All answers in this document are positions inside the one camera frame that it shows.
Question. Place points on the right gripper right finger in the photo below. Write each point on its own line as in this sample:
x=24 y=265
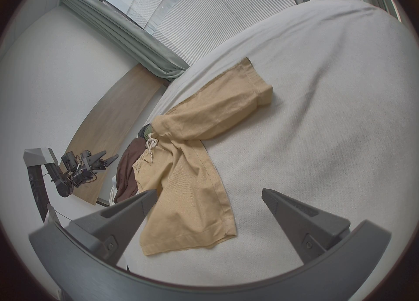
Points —
x=311 y=226

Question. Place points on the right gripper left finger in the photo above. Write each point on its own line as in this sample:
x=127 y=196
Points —
x=111 y=224

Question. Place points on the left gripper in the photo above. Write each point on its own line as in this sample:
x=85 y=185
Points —
x=85 y=167

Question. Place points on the tan shorts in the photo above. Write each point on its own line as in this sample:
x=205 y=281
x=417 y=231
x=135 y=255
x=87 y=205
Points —
x=186 y=195

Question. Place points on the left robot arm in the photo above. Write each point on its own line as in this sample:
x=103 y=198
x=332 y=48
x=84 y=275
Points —
x=62 y=186

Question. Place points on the bed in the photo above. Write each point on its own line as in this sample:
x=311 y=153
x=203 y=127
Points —
x=294 y=113

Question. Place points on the brown shorts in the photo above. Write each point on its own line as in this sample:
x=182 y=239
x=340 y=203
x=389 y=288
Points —
x=129 y=168

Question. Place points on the white garment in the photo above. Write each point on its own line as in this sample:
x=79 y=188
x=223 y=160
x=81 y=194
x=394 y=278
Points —
x=113 y=192

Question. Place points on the green garment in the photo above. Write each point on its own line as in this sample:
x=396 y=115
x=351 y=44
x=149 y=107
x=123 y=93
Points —
x=146 y=129

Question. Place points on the grey-green curtain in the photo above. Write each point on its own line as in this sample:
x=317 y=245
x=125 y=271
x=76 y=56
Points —
x=131 y=34

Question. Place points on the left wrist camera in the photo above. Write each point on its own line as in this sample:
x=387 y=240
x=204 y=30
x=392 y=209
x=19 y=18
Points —
x=86 y=153

